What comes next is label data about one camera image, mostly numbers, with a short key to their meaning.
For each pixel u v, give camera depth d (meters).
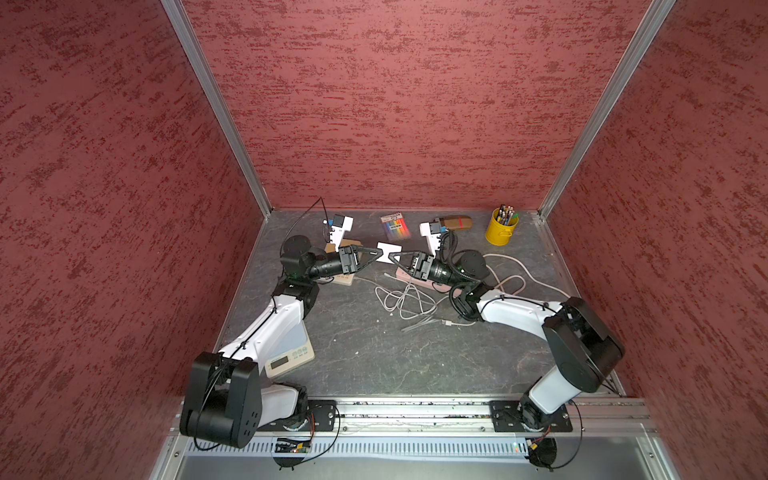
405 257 0.69
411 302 0.95
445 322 0.90
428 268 0.66
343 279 0.98
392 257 0.70
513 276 1.00
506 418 0.74
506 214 0.97
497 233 1.06
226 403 0.40
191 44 0.76
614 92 0.85
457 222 1.14
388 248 0.70
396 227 1.14
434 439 0.72
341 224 0.68
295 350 0.83
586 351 0.46
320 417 0.74
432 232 0.70
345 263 0.64
